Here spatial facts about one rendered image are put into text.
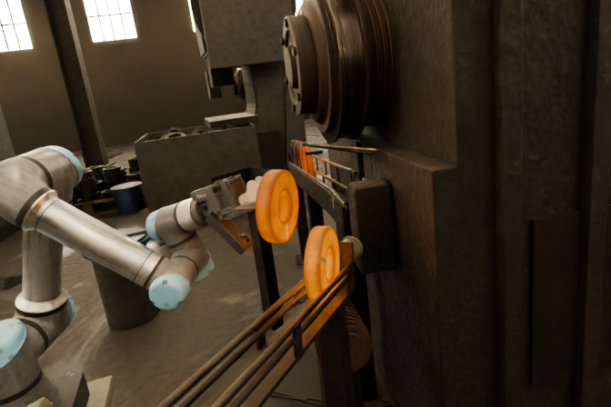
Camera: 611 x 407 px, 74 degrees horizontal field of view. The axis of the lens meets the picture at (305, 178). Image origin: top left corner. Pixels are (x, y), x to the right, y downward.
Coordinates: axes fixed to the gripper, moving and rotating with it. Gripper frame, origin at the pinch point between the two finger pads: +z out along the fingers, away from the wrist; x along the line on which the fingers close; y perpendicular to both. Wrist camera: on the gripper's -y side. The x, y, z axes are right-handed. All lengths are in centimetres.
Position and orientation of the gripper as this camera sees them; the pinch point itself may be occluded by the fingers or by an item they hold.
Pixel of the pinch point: (276, 197)
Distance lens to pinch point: 86.1
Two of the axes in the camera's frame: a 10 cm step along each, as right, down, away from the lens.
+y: -3.6, -9.3, -1.1
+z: 8.6, -2.8, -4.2
